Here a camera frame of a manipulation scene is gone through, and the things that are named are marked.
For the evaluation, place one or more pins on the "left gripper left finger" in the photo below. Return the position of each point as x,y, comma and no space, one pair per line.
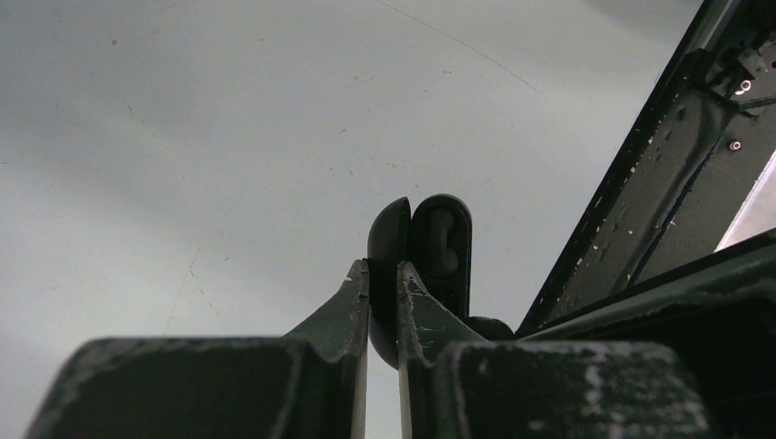
308,383

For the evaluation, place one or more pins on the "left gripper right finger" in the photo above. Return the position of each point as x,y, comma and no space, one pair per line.
456,384

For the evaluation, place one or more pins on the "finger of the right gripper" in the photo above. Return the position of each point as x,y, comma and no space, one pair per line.
716,313

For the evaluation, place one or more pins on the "black earbud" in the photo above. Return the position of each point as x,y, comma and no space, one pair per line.
442,258
490,328

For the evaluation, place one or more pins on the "black earbud charging case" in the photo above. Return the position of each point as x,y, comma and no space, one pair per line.
399,234

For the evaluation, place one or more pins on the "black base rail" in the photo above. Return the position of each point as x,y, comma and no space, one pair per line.
702,140

